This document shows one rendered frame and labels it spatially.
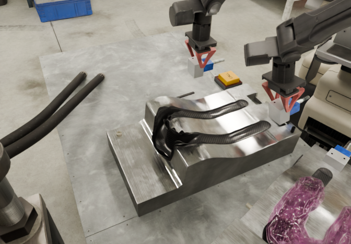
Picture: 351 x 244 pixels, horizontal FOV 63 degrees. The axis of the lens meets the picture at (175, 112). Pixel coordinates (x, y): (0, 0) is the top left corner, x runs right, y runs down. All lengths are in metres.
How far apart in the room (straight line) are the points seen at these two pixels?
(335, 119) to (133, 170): 0.74
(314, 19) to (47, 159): 1.74
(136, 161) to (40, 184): 1.20
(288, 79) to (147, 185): 0.45
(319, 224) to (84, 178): 0.58
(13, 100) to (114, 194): 1.90
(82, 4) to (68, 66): 2.53
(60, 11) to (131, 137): 3.04
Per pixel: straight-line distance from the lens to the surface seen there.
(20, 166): 2.05
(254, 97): 1.00
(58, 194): 1.84
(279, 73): 0.80
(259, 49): 0.74
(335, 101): 1.18
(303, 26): 0.67
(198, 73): 0.98
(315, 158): 0.89
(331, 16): 0.64
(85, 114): 1.03
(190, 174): 0.71
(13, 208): 0.75
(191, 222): 0.75
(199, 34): 0.91
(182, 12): 0.84
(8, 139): 0.87
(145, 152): 0.79
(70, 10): 3.78
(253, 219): 0.70
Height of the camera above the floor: 1.46
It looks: 41 degrees down
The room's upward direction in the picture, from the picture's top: 3 degrees clockwise
